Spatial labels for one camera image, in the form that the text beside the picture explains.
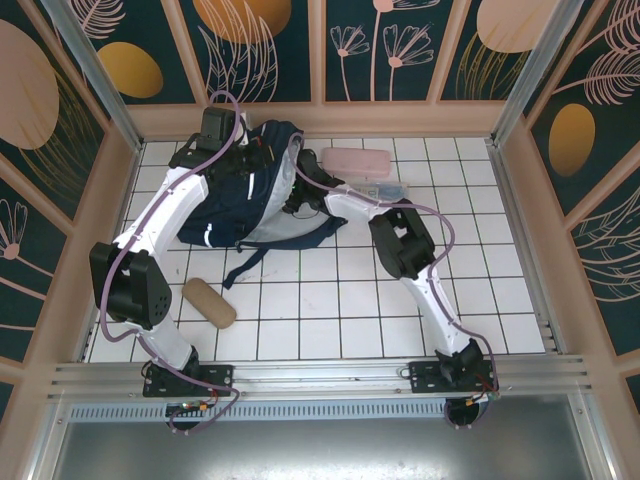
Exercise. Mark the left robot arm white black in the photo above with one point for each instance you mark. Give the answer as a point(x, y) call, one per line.
point(165, 210)

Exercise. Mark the aluminium corner post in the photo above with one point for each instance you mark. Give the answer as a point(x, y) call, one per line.
point(100, 85)
point(530, 75)

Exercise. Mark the clear plastic ruler pack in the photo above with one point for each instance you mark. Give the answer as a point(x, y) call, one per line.
point(385, 191)

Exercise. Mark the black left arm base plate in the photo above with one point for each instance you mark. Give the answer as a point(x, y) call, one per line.
point(220, 377)

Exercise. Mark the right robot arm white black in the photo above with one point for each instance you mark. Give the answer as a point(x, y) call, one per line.
point(405, 240)

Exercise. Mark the tan cork pencil pouch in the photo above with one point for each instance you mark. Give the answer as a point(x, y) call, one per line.
point(209, 302)

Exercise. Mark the aluminium mounting rail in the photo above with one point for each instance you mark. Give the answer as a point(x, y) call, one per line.
point(320, 375)

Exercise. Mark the navy blue backpack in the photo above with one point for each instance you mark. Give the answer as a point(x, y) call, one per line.
point(235, 210)

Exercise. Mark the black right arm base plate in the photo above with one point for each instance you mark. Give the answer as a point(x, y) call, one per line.
point(425, 375)

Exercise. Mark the pink pencil case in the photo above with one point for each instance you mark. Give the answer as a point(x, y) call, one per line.
point(356, 161)

